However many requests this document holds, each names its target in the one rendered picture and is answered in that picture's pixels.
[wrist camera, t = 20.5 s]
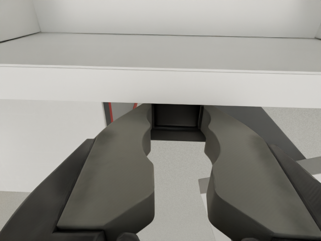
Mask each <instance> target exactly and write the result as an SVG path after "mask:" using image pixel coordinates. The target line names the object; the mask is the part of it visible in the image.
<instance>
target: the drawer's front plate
mask: <svg viewBox="0 0 321 241"><path fill-rule="evenodd" d="M0 99H26V100H58V101H91V102H124V103H157V104H189V105H222V106H255V107H287V108H320V109H321V39H318V38H289V37H245V36H202V35H158V34H114V33H50V32H38V33H33V34H29V35H26V36H22V37H18V38H14V39H10V40H6V41H3V42H0Z"/></svg>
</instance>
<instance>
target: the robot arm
mask: <svg viewBox="0 0 321 241"><path fill-rule="evenodd" d="M152 128H154V103H143V104H141V105H139V106H138V107H136V108H134V109H133V110H131V111H129V112H128V113H126V114H124V115H123V116H121V117H119V118H118V119H116V120H115V121H113V122H112V123H110V124H109V125H108V126H107V127H105V128H104V129H103V130H102V131H101V132H100V133H99V134H98V135H97V136H96V137H95V138H93V139H86V140H85V141H84V142H83V143H82V144H81V145H80V146H79V147H78V148H76V149H75V150H74V151H73V152H72V153H71V154H70V155H69V156H68V157H67V158H66V159H65V160H64V161H63V162H62V163H61V164H60V165H59V166H58V167H57V168H56V169H55V170H53V171H52V172H51V173H50V174H49V175H48V176H47V177H46V178H45V179H44V180H43V181H42V182H41V183H40V184H39V185H38V186H37V187H36V188H35V189H34V190H33V191H32V192H31V193H30V194H29V195H28V196H27V197H26V199H25V200H24V201H23V202H22V203H21V204H20V206H19V207H18V208H17V209H16V211H15V212H14V213H13V214H12V216H11V217H10V218H9V220H8V221H7V222H6V224H5V225H4V227H3V228H2V230H1V231H0V241H140V240H139V238H138V236H137V235H136V234H137V233H138V232H140V231H141V230H142V229H144V228H145V227H146V226H148V225H149V224H150V223H151V222H152V221H153V219H154V216H155V185H154V165H153V163H152V162H151V161H150V160H149V158H148V157H147V156H148V154H149V153H150V152H151V138H150V130H151V129H152ZM198 129H201V131H202V132H203V134H204V135H205V137H206V142H205V147H204V153H205V154H206V156H207V157H208V158H209V159H210V161H211V163H212V165H213V166H212V170H211V175H210V179H209V184H208V189H207V193H206V201H207V213H208V219H209V221H210V223H211V224H212V225H213V226H214V227H215V228H217V229H218V230H219V231H221V232H222V233H223V234H224V235H226V236H227V237H228V238H230V239H231V241H321V183H320V182H319V181H318V180H317V179H316V178H315V177H313V176H312V175H311V174H310V173H309V172H308V171H306V170H305V169H304V168H303V167H302V166H301V165H299V164H298V163H297V162H296V161H295V160H294V159H292V158H291V157H290V156H289V155H288V154H287V153H285V152H284V151H283V150H282V149H281V148H280V147H278V146H277V145H276V144H267V143H266V141H265V140H263V139H262V138H261V137H260V136H259V135H258V134H257V133H255V132H254V131H253V130H252V129H250V128H249V127H247V126H246V125H245V124H243V123H241V122H240V121H238V120H236V119H235V118H233V117H231V116H230V115H228V114H226V113H224V112H223V111H221V110H219V109H218V108H216V107H214V106H213V105H201V106H200V113H199V120H198Z"/></svg>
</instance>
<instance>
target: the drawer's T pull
mask: <svg viewBox="0 0 321 241"><path fill-rule="evenodd" d="M200 106H201V105H189V104H157V103H154V128H152V129H151V130H150V138H151V140H154V141H182V142H206V137H205V135H204V134H203V132H202V131H201V129H198V120H199V113H200Z"/></svg>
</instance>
